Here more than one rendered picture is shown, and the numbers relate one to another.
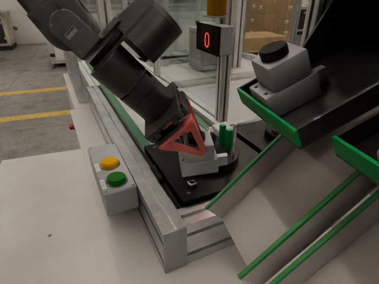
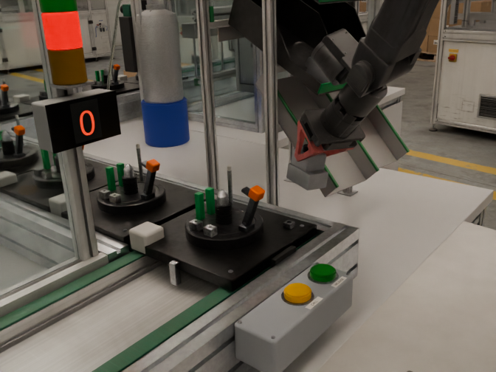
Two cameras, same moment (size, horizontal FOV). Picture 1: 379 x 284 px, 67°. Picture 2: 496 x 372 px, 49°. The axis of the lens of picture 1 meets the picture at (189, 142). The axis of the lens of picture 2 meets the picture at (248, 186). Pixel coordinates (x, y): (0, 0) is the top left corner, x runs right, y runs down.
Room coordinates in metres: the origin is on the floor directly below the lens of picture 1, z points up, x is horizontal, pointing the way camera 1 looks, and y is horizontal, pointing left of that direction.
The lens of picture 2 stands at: (0.90, 0.77, 1.40)
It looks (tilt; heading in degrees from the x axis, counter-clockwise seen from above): 21 degrees down; 245
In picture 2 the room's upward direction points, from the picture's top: 2 degrees counter-clockwise
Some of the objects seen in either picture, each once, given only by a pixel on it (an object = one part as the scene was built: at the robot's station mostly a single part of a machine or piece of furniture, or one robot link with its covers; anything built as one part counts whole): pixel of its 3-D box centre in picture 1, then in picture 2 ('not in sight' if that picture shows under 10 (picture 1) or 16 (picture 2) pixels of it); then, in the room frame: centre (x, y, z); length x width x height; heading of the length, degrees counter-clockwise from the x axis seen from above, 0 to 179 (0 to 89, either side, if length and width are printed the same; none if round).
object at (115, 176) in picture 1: (116, 180); (322, 274); (0.49, 0.16, 0.96); 0.04 x 0.04 x 0.02
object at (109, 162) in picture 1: (109, 164); (297, 295); (0.56, 0.19, 0.96); 0.04 x 0.04 x 0.02
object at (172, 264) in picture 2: not in sight; (175, 272); (0.69, 0.01, 0.95); 0.01 x 0.01 x 0.04; 26
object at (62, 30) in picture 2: not in sight; (62, 29); (0.79, -0.07, 1.33); 0.05 x 0.05 x 0.05
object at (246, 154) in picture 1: (208, 160); (224, 236); (0.57, -0.04, 0.96); 0.24 x 0.24 x 0.02; 26
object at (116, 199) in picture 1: (111, 174); (297, 313); (0.56, 0.19, 0.93); 0.21 x 0.07 x 0.06; 26
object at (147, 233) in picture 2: (222, 132); (147, 238); (0.70, -0.09, 0.97); 0.05 x 0.05 x 0.04; 26
